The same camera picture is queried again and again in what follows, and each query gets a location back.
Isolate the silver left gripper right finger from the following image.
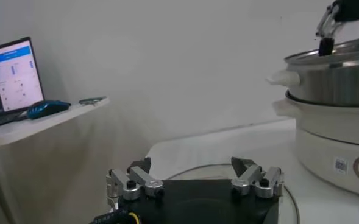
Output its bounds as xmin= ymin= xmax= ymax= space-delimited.
xmin=230 ymin=156 xmax=285 ymax=200

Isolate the white electric cooker pot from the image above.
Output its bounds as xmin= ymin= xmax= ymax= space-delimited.
xmin=272 ymin=90 xmax=359 ymax=200

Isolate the blue computer mouse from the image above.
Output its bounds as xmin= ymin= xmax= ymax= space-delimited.
xmin=26 ymin=100 xmax=72 ymax=120

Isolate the green handled scraper tool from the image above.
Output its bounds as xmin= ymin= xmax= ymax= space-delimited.
xmin=78 ymin=96 xmax=107 ymax=106

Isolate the black laptop computer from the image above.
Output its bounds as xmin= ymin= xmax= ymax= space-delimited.
xmin=0 ymin=36 xmax=46 ymax=131

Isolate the round glass pot lid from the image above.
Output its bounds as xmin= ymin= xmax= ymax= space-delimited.
xmin=166 ymin=163 xmax=300 ymax=224

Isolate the stainless steel steamer basket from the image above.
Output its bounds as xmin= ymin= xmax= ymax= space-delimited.
xmin=266 ymin=35 xmax=359 ymax=108

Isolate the white side table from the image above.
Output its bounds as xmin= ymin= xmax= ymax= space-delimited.
xmin=0 ymin=97 xmax=110 ymax=224

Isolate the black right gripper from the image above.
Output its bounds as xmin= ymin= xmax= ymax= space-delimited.
xmin=315 ymin=0 xmax=359 ymax=57

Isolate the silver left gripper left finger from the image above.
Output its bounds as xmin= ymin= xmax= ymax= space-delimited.
xmin=105 ymin=156 xmax=165 ymax=211

